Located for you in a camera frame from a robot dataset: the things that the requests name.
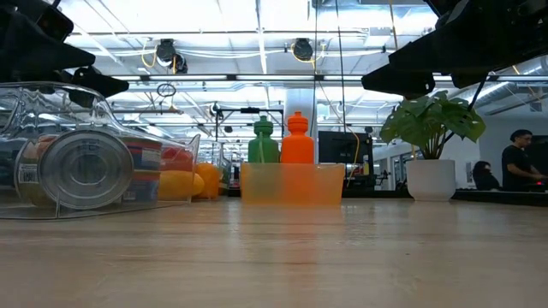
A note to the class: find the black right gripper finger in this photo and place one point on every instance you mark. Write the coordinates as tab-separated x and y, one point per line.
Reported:
462	51
402	83

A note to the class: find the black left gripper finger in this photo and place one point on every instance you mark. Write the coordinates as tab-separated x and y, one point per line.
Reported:
98	83
30	55

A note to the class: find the clear plastic bin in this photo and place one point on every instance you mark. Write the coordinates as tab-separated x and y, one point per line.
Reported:
227	171
85	111

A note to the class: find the Van Camp's tuna can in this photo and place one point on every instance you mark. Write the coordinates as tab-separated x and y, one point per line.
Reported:
85	169

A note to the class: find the red bell pepper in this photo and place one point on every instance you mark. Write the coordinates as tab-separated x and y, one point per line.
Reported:
177	159

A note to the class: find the orange plastic bottle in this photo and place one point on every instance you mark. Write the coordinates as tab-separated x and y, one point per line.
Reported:
297	145

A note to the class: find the yellow-orange mango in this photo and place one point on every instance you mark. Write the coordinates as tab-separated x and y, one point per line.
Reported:
180	186

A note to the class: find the orange fruit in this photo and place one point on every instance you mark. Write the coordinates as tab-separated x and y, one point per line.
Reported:
210	181

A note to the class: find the green plastic bottle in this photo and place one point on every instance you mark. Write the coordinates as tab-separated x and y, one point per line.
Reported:
263	147

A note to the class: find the black ceiling-mounted device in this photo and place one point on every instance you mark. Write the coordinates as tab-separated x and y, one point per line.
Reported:
166	50
303	49

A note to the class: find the black monitor screen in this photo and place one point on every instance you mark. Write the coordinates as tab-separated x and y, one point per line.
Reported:
338	147

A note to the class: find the potted green plant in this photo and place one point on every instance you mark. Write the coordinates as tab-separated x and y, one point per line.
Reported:
430	179

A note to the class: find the person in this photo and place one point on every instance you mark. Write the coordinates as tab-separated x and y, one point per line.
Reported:
486	177
516	162

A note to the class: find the orange translucent plastic bin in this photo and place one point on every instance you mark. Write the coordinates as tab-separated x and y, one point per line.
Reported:
291	184

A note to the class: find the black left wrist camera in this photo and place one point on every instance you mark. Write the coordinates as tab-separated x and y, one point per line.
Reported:
55	23

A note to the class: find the black background rig frame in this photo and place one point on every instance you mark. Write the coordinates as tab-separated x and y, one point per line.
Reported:
250	110

